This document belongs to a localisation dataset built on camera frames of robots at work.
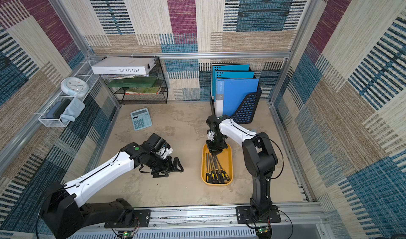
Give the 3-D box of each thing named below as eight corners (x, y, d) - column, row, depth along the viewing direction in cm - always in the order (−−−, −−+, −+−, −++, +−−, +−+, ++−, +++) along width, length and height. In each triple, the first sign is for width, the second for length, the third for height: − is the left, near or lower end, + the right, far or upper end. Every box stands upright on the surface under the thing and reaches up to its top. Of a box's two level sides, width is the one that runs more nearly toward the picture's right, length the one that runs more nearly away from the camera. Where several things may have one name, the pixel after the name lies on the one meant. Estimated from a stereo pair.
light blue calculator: (135, 131, 106) (133, 129, 104) (131, 115, 116) (130, 112, 113) (153, 125, 109) (152, 122, 107) (148, 109, 119) (147, 107, 116)
